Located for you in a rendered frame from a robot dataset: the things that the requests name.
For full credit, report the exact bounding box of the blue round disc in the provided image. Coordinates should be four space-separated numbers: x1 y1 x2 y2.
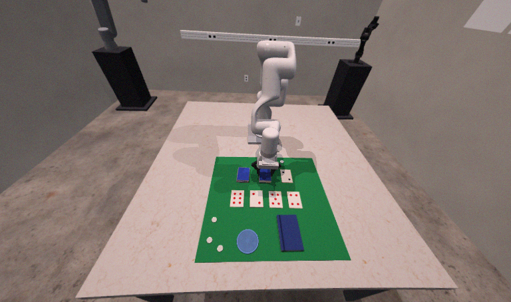
237 229 259 254

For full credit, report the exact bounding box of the green felt mat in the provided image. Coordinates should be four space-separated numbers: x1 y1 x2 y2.
195 156 351 263

